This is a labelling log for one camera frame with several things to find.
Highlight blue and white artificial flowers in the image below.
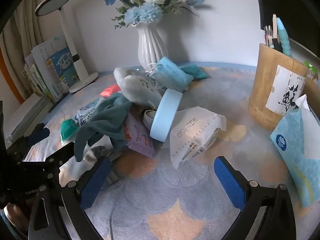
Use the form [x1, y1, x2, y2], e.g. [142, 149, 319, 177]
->
[104, 0, 212, 29]

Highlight row of upright books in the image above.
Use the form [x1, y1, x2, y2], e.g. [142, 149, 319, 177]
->
[24, 35, 72, 103]

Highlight light blue tissue pack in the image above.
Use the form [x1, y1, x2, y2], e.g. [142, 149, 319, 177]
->
[269, 94, 320, 208]

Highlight stack of flat books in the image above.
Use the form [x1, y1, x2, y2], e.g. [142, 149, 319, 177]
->
[5, 94, 54, 143]

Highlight blue and white packet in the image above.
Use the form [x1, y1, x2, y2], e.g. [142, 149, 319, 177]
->
[75, 99, 105, 128]

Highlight blue face mask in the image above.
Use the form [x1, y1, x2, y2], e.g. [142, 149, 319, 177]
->
[145, 56, 194, 93]

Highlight small teal cloth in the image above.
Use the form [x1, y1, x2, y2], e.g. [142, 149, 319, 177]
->
[180, 64, 208, 79]

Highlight green capped bottle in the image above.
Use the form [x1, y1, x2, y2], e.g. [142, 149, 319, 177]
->
[304, 61, 319, 85]

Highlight dark teal towel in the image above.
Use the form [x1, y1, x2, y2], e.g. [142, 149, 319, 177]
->
[74, 92, 134, 162]

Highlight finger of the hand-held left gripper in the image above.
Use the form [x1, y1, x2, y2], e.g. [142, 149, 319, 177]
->
[14, 123, 50, 153]
[42, 142, 77, 170]

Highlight green bean bag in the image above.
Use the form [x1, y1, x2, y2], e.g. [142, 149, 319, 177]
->
[61, 119, 79, 140]

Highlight white star plush toy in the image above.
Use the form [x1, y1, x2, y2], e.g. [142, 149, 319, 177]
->
[114, 67, 163, 105]

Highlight white wet wipes pack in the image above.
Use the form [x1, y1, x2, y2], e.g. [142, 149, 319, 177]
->
[169, 106, 227, 169]

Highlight white desk lamp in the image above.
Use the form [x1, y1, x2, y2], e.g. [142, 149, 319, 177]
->
[35, 0, 99, 93]

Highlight printed tablecloth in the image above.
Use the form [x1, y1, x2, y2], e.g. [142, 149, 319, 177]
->
[5, 66, 320, 240]

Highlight white stick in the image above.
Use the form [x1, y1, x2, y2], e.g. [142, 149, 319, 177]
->
[272, 14, 278, 48]

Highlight white ribbed vase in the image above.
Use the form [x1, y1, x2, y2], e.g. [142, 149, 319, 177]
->
[136, 21, 167, 70]

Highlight purple printed packet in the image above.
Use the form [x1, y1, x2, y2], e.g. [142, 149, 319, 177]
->
[124, 119, 155, 158]

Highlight thin red pen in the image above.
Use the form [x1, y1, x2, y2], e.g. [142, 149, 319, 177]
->
[264, 25, 273, 47]

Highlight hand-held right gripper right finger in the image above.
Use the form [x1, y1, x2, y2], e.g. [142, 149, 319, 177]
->
[214, 156, 297, 240]

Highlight black pen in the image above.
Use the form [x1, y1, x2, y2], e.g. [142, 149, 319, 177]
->
[272, 38, 284, 54]

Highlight light blue tape roll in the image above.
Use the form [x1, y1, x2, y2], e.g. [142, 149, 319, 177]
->
[150, 89, 183, 142]

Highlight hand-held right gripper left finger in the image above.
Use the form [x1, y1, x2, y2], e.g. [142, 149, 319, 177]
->
[28, 156, 112, 240]

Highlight bamboo pen holder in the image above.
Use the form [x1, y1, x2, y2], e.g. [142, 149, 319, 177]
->
[247, 43, 320, 130]

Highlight beige curtain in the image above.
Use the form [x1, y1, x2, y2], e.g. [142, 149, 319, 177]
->
[0, 0, 48, 100]

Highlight white cloth roll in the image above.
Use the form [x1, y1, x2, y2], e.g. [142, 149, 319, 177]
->
[143, 109, 157, 131]

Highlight red-orange soft item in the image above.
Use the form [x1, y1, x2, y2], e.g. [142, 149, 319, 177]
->
[100, 84, 120, 97]

